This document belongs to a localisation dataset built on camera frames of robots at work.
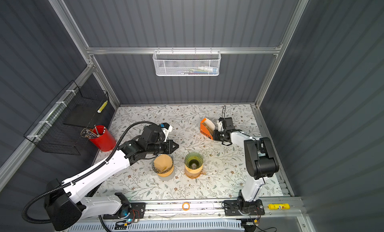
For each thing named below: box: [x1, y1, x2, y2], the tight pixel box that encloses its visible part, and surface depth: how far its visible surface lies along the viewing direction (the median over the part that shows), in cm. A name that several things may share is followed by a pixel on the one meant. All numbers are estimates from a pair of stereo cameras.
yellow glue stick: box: [267, 203, 291, 210], surface depth 75 cm
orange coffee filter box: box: [200, 118, 216, 140], surface depth 99 cm
